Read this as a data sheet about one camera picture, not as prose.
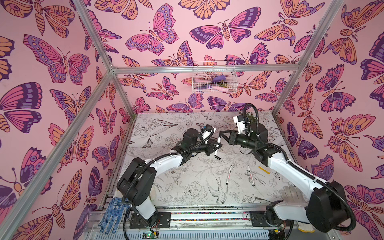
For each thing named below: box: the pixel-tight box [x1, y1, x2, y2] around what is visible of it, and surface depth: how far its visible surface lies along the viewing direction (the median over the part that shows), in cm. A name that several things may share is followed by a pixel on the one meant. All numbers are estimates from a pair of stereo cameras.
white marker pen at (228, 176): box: [226, 165, 232, 186], surface depth 89 cm
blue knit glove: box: [97, 197, 131, 235], surface depth 75 cm
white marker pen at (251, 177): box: [247, 165, 255, 186], surface depth 89 cm
